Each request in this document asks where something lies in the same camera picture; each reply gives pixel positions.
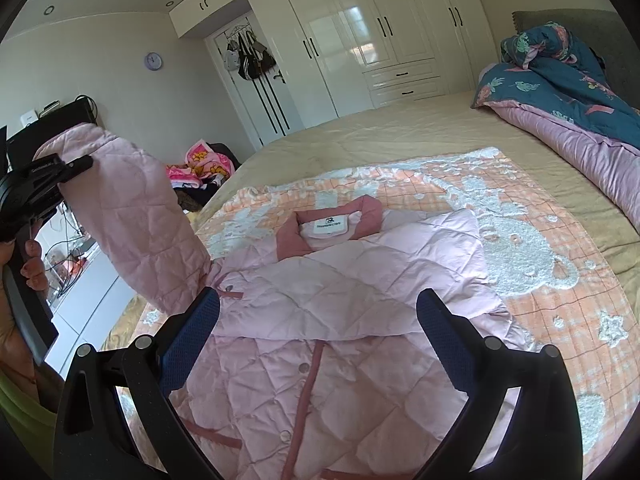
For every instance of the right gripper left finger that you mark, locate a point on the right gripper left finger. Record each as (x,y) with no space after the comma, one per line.
(92,438)

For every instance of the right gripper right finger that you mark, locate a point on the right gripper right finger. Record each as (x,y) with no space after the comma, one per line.
(543,439)

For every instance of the pink quilted jacket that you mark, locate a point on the pink quilted jacket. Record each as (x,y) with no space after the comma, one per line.
(318,367)

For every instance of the pink yellow clothes pile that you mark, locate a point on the pink yellow clothes pile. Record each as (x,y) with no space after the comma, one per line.
(206,168)

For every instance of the white bedroom door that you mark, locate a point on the white bedroom door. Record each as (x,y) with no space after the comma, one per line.
(265,105)

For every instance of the person's left hand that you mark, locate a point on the person's left hand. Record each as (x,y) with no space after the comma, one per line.
(32,262)

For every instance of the white drawer chest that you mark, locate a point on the white drawer chest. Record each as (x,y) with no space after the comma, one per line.
(86,294)

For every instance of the orange white bear blanket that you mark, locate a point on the orange white bear blanket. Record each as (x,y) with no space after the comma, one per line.
(318,367)

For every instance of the hanging bags on door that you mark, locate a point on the hanging bags on door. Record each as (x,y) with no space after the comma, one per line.
(247,56)

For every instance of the tan bed cover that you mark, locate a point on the tan bed cover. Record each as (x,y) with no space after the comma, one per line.
(400,124)

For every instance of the white glossy wardrobe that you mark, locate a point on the white glossy wardrobe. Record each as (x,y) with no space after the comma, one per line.
(340,57)

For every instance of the blue and pink duvet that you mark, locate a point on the blue and pink duvet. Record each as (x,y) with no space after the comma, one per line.
(550,84)

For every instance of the grey bed headboard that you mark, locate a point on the grey bed headboard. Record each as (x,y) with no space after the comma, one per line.
(606,34)

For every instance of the purple wall clock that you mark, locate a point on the purple wall clock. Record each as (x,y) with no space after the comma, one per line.
(153,61)

